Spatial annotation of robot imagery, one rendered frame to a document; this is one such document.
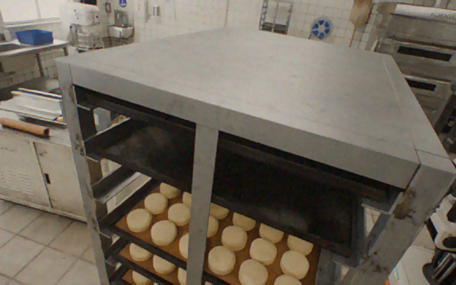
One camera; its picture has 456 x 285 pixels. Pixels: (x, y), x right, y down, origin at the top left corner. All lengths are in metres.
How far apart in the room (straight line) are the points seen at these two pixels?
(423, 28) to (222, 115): 4.64
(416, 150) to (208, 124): 0.21
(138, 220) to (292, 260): 0.31
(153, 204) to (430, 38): 4.64
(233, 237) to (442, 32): 4.64
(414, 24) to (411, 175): 4.57
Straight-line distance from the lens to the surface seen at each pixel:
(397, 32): 4.79
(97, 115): 1.89
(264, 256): 0.54
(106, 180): 0.55
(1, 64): 4.62
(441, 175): 0.30
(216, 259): 0.52
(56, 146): 2.26
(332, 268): 0.48
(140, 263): 0.65
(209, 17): 5.96
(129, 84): 0.36
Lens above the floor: 1.93
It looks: 30 degrees down
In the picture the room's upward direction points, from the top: 8 degrees clockwise
